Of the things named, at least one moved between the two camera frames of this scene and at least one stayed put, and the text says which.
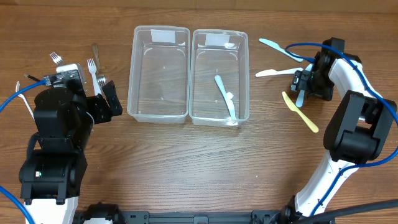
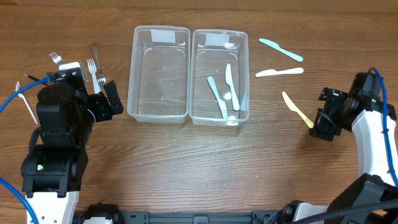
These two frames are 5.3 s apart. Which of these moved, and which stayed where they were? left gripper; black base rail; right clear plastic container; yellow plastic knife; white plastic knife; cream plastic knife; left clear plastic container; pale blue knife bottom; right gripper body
Moved: right gripper body; white plastic knife; pale blue knife bottom
Stayed: cream plastic knife; left clear plastic container; right clear plastic container; yellow plastic knife; left gripper; black base rail
